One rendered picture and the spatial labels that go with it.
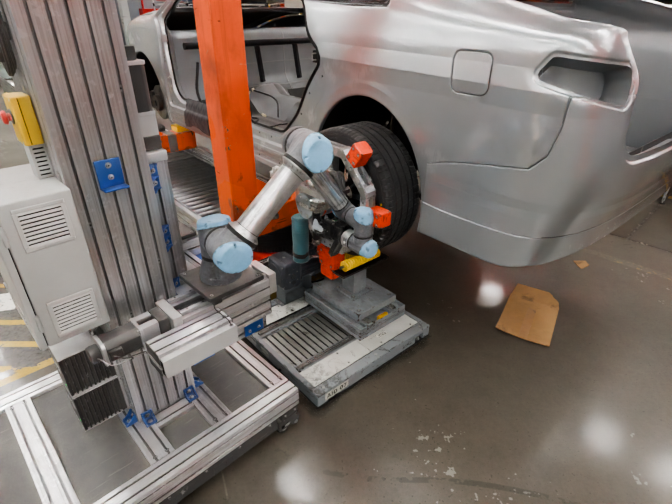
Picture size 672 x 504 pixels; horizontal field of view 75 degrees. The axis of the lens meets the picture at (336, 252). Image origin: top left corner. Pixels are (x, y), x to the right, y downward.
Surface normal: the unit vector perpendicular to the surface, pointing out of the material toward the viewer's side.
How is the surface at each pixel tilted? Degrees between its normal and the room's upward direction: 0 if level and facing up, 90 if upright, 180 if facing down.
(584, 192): 95
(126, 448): 0
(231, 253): 95
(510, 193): 90
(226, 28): 90
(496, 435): 0
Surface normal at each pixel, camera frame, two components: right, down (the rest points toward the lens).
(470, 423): 0.00, -0.87
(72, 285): 0.70, 0.35
